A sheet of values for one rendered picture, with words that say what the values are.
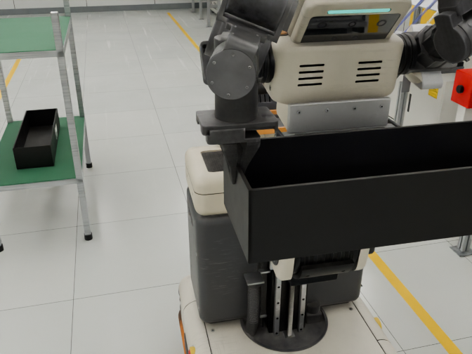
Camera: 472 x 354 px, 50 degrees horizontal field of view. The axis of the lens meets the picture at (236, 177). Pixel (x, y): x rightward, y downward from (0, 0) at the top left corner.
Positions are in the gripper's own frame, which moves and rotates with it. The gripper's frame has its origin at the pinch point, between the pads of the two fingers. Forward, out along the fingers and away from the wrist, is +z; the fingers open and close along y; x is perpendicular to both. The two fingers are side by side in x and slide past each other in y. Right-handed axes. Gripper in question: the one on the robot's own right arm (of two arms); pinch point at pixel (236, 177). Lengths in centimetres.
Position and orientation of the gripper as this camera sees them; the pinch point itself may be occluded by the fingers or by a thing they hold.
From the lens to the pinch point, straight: 72.7
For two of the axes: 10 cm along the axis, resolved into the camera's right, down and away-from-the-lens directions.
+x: -2.1, -4.2, 8.8
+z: 0.0, 9.0, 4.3
